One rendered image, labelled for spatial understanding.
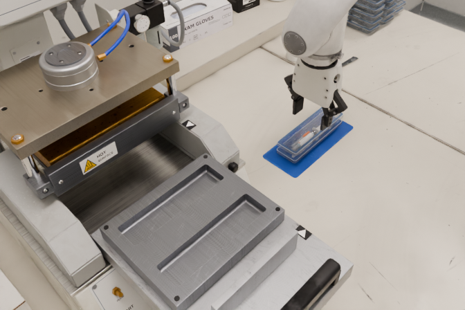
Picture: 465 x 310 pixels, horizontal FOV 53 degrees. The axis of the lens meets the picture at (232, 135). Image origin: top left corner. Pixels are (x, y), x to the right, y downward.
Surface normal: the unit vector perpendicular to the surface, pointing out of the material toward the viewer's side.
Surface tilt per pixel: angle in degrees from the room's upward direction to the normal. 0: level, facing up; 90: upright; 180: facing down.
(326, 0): 62
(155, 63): 0
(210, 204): 0
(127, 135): 90
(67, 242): 41
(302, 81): 92
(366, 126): 0
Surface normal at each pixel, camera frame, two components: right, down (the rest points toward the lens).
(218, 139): 0.45, -0.25
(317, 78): -0.63, 0.54
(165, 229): -0.02, -0.73
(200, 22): 0.64, 0.47
